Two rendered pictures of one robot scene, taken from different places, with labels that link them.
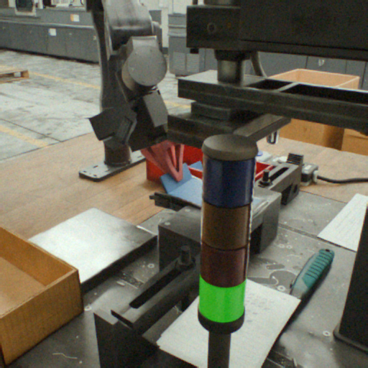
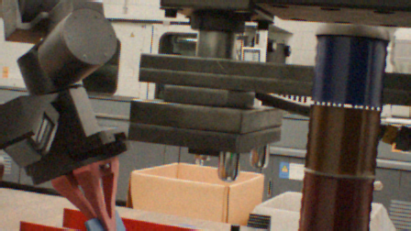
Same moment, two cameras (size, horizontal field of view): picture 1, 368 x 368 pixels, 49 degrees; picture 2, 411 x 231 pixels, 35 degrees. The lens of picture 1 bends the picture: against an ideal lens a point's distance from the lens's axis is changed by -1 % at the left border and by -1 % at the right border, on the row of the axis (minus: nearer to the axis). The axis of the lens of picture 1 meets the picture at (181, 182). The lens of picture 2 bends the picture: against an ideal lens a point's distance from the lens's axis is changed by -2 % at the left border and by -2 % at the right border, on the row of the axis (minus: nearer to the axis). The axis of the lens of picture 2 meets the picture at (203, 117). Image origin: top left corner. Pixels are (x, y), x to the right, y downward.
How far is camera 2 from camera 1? 0.20 m
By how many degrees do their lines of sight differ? 29
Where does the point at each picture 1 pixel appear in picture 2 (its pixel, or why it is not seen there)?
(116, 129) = (34, 126)
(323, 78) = (213, 177)
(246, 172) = (383, 59)
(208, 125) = (203, 108)
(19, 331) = not seen: outside the picture
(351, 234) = not seen: outside the picture
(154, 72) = (99, 47)
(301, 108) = not seen: hidden behind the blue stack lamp
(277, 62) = (135, 160)
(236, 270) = (365, 215)
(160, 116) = (92, 124)
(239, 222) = (373, 133)
